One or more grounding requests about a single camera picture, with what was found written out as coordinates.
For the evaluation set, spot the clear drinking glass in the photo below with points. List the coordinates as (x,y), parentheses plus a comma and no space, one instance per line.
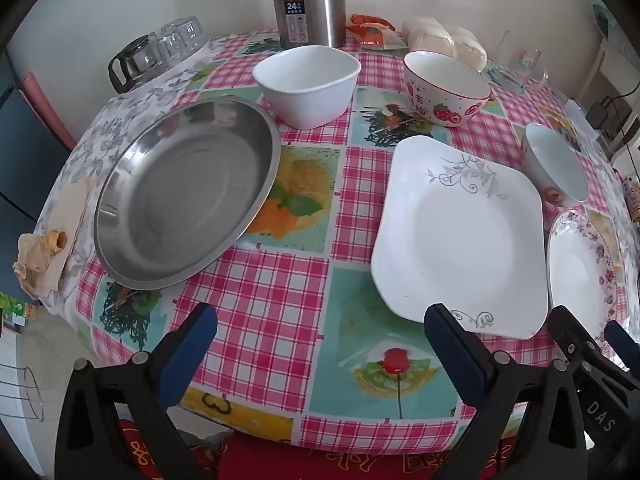
(505,47)

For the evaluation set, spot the glass mug with printed label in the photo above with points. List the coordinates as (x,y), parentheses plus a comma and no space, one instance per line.
(529,62)

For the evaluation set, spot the crumpled beige cloth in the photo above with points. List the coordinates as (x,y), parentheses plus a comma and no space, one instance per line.
(40,255)

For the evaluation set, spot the clear glass cup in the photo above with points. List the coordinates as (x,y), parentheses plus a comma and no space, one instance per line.
(169,45)
(190,30)

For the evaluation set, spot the dark blue cabinet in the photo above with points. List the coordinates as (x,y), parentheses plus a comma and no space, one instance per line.
(25,160)

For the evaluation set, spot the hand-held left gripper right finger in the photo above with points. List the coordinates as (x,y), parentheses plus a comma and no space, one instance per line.
(452,342)

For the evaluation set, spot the black charger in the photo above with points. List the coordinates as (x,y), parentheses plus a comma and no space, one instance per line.
(597,115)

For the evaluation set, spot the green box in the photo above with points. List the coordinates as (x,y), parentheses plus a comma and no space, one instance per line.
(12,307)

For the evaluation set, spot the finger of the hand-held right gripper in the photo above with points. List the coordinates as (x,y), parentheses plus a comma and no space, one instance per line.
(567,332)
(619,339)

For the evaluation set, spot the red patterned cloth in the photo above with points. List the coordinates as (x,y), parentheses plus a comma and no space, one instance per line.
(280,462)

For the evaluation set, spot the white square plate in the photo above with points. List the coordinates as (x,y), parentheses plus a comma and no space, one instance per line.
(460,240)

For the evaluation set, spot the plain white bowl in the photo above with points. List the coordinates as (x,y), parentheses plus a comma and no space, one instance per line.
(305,80)

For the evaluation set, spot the small pale bowl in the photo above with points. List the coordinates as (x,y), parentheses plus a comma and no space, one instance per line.
(555,165)

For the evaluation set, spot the pink floral rim plate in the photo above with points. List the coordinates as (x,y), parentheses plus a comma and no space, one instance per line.
(575,270)

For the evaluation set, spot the orange snack packet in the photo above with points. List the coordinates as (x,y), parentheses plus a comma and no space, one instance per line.
(372,32)

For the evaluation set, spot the colourful printed tube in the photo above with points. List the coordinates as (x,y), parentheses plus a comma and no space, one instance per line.
(632,200)

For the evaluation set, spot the pink padded strip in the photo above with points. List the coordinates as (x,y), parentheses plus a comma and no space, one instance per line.
(45,107)

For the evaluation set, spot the bag of white steamed buns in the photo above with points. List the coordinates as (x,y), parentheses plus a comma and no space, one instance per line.
(450,40)

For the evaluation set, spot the stainless steel plate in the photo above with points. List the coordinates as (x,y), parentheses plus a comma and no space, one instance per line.
(190,200)

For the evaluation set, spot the white carved furniture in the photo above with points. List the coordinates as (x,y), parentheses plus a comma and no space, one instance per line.
(602,50)

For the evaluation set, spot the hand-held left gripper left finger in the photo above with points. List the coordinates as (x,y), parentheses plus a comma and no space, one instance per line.
(192,347)

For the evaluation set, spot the pink checked picture tablecloth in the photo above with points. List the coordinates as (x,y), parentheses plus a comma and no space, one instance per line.
(260,300)

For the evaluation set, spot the strawberry print bowl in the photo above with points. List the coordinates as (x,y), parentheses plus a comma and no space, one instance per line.
(440,85)

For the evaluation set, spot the glass ashtray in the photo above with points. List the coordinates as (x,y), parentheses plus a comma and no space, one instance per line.
(502,80)

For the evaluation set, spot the grey floral tablecloth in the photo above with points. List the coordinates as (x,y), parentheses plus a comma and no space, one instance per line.
(100,135)

